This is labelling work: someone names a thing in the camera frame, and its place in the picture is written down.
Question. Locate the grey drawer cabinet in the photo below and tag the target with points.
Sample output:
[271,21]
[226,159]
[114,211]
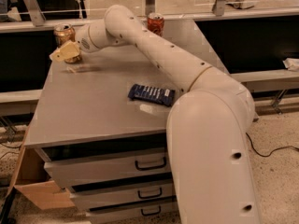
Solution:
[88,113]

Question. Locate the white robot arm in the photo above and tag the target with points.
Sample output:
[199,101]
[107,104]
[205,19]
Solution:
[206,127]

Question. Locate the bottom grey drawer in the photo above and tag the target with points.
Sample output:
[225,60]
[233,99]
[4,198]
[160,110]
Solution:
[139,210]

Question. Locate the gold orange soda can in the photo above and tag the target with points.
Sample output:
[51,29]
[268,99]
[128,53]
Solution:
[63,33]

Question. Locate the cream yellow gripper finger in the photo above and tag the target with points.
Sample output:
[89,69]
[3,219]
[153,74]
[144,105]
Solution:
[67,51]

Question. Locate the top grey drawer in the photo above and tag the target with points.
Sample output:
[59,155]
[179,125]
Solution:
[84,173]

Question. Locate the red cola can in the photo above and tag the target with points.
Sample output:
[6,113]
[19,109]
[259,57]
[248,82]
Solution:
[155,24]

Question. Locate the brown cardboard box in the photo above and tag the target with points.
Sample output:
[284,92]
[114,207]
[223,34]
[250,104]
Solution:
[33,182]

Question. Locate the grey metal railing frame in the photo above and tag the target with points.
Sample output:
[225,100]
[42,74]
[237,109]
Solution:
[23,15]

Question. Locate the blue snack bar wrapper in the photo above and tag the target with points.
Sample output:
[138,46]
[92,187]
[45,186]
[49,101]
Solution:
[151,94]

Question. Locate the middle grey drawer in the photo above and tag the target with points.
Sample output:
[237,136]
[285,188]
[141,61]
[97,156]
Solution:
[122,194]

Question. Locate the grey drawer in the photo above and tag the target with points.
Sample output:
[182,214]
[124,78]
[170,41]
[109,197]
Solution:
[122,194]
[84,173]
[139,210]

